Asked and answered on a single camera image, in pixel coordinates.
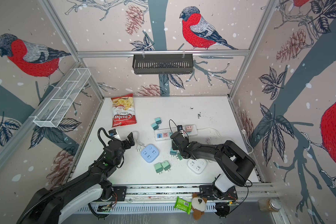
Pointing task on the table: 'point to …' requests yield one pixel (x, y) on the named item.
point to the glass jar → (271, 205)
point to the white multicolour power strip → (165, 134)
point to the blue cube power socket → (149, 153)
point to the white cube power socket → (198, 165)
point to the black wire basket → (161, 64)
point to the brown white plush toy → (198, 205)
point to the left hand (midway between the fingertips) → (125, 134)
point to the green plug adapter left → (158, 168)
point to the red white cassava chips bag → (123, 111)
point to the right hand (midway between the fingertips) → (175, 141)
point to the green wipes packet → (182, 204)
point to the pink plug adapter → (189, 128)
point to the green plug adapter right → (165, 165)
